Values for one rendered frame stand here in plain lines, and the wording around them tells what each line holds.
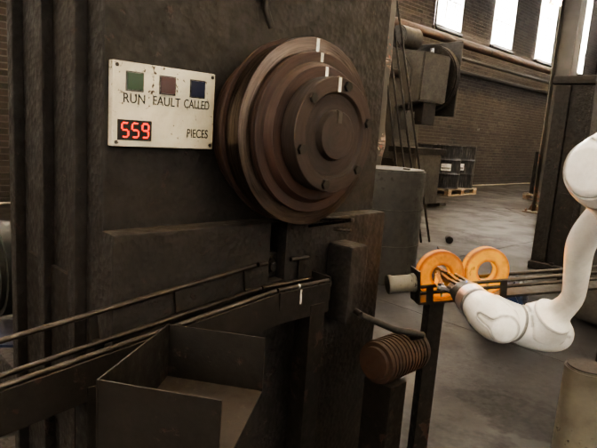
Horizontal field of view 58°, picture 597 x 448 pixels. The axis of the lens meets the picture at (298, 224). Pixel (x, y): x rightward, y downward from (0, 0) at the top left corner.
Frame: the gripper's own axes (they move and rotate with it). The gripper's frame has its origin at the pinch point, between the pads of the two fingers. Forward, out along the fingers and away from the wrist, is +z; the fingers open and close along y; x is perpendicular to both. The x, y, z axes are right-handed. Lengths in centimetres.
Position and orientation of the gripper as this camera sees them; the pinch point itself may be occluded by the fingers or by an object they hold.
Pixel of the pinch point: (440, 272)
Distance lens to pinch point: 178.6
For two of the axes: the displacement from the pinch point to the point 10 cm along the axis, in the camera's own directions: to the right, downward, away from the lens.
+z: -1.5, -2.6, 9.5
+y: 9.9, 0.4, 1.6
